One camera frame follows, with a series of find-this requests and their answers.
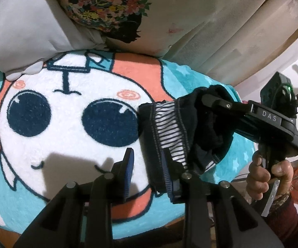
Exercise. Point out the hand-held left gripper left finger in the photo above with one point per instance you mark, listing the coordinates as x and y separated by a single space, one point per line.
129 165

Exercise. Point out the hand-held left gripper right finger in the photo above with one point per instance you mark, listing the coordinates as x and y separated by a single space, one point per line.
166 165

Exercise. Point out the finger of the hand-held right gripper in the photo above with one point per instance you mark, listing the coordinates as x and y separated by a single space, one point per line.
222 103

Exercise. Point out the dark pants with striped lining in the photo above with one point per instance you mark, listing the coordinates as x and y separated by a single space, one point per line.
182 137

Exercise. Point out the person's right forearm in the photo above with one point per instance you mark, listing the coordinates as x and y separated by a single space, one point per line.
291 219

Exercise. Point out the person's right hand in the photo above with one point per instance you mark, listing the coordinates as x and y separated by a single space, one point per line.
266 175

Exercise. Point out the cream curtain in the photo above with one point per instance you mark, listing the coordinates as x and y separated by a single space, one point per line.
242 41

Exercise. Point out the printed cartoon face blanket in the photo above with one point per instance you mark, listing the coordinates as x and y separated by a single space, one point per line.
61 124

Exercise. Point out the floral print cushion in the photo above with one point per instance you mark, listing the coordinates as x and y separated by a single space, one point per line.
143 13

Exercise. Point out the white pillow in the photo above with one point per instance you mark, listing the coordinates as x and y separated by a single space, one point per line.
22 33

